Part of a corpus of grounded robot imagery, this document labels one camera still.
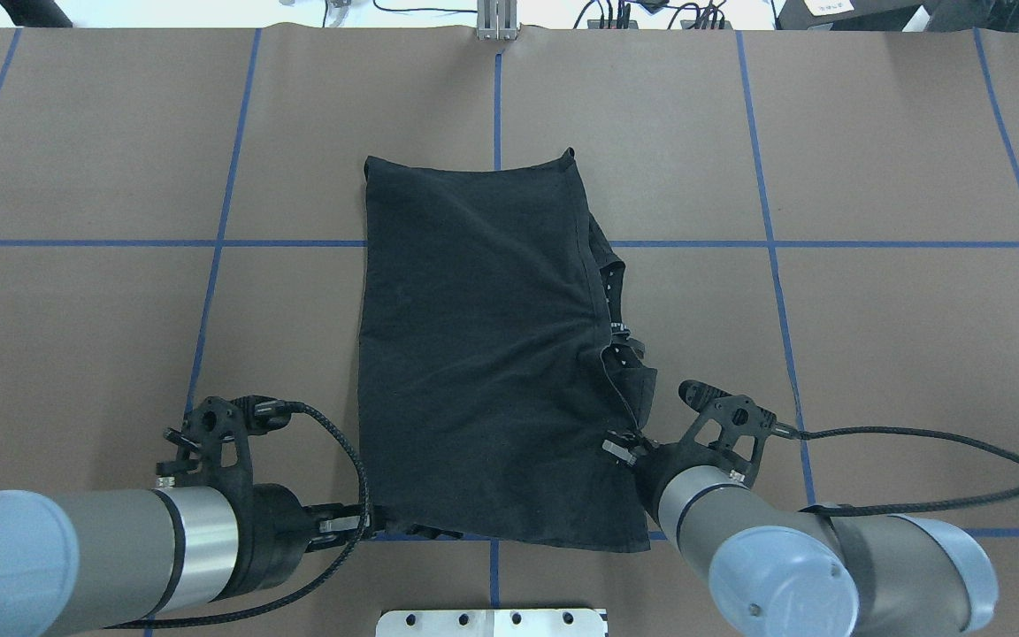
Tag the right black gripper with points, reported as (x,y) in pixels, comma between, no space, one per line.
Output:
(656,460)

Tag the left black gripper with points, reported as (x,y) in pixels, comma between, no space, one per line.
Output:
(272,524)

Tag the black graphic t-shirt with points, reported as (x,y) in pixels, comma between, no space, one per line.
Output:
(494,360)

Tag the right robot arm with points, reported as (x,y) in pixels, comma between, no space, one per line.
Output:
(772,572)

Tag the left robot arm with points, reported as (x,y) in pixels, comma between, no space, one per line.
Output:
(76,563)

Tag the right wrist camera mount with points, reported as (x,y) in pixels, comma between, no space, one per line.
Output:
(729,431)

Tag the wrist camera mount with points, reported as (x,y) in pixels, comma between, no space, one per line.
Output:
(729,431)
(212,445)

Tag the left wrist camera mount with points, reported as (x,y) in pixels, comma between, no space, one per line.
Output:
(212,445)

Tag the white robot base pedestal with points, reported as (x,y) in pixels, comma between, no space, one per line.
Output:
(494,622)

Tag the aluminium profile post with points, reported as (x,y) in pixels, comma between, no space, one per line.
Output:
(497,20)

